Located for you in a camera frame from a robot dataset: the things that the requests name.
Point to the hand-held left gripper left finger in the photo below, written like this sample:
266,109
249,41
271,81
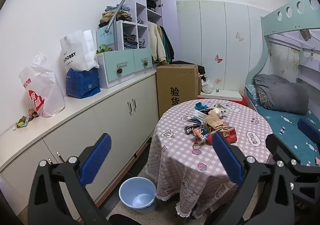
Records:
97,157

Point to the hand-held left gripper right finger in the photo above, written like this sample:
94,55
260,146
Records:
227,160

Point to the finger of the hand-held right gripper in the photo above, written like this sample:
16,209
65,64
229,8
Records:
308,127
277,145

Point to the pile of snack wrappers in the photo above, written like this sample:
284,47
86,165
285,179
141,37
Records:
200,130

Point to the beige cloth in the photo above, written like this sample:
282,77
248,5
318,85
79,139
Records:
213,120

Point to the light blue plastic bin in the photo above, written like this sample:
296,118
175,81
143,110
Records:
130,190

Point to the white and blue carton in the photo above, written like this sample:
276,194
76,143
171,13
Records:
200,115

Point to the teal printed bedsheet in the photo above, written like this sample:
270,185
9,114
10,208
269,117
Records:
280,120

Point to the white low cabinet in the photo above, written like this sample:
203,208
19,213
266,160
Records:
87,127

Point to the grey duvet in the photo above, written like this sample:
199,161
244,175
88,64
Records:
287,95

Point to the round table with pink checked cloth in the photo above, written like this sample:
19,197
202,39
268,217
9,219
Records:
180,160

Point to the white board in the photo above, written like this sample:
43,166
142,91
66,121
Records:
220,94

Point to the small white plastic bag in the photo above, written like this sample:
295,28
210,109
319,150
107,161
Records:
207,86

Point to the blue woven bag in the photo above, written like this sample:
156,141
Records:
80,82

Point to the pink butterfly sticker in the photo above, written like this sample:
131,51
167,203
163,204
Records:
217,80

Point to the small green and brown trinkets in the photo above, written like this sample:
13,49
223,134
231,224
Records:
21,122

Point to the white plastic bag red print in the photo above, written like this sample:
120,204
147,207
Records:
47,85

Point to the pine cone drawer pull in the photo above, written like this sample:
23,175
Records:
145,63
119,70

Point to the white wardrobe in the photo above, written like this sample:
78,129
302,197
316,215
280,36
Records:
232,65

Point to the brown hanging pouch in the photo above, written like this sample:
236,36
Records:
305,34

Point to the lilac stair cabinet teal drawers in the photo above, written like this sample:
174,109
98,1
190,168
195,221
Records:
111,65

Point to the tall cardboard box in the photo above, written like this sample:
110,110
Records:
175,82

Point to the black cloth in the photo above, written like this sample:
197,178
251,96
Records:
201,70

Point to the red butterfly sticker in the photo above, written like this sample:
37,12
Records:
218,59

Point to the small green plant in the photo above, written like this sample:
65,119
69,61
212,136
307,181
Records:
102,49

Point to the white paper shopping bag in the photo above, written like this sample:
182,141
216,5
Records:
75,50

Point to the pale butterfly sticker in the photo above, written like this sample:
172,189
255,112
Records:
239,36

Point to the folded jeans in cubby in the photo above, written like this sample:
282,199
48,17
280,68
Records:
130,41

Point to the black hanging jacket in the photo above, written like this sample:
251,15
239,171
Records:
171,47

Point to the green hanging jacket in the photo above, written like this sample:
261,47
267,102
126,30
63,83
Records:
167,47

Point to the stack of folded clothes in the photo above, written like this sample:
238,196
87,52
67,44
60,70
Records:
117,15

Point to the grey metal handrail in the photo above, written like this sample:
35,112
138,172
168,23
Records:
125,0

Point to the black folded clothes in cubby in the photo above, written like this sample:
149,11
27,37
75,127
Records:
150,4

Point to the teal bunk bed frame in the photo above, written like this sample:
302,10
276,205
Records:
287,19

